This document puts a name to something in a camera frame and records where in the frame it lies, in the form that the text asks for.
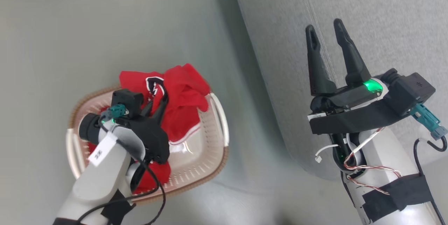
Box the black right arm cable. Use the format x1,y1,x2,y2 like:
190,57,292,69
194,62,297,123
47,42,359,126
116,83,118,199
413,135,448,225

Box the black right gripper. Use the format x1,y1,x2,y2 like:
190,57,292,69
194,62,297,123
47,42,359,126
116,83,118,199
305,18,400,135

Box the red white twisted wires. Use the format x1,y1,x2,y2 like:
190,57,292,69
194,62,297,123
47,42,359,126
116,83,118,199
344,127,403,196

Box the teal camera connector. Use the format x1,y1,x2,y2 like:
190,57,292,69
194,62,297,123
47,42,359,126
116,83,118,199
101,104,129,120
409,104,448,141

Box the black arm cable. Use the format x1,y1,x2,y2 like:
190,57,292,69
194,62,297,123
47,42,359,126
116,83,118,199
75,140,167,225
413,135,448,225

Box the red sports shirt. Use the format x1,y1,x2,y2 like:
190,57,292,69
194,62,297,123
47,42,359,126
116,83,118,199
87,63,211,195

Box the white paper tag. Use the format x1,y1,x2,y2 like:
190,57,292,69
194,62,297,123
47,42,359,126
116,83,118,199
88,132,118,167

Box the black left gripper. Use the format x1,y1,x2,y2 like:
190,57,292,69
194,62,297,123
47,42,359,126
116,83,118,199
115,86,171,164

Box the grey fabric sofa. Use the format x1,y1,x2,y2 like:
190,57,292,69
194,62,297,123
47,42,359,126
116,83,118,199
229,0,448,181

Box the cream perforated laundry basket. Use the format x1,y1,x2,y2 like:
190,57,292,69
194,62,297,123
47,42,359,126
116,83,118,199
66,85,230,205

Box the teal left camera connector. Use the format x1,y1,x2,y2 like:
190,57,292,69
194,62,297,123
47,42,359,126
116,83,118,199
101,104,129,120

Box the black tape band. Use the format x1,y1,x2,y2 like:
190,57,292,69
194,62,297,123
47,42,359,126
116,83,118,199
362,174,433,223

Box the thin white wire with plug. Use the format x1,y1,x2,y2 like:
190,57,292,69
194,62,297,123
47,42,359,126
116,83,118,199
315,144,339,164

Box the teal right camera connector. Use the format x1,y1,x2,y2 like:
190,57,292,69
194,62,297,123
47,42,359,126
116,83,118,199
409,104,448,141

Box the black tape patch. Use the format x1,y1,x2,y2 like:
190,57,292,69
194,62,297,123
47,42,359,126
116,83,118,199
101,189,136,225

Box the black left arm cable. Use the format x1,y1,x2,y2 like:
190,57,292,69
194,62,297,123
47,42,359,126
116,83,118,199
75,140,167,225

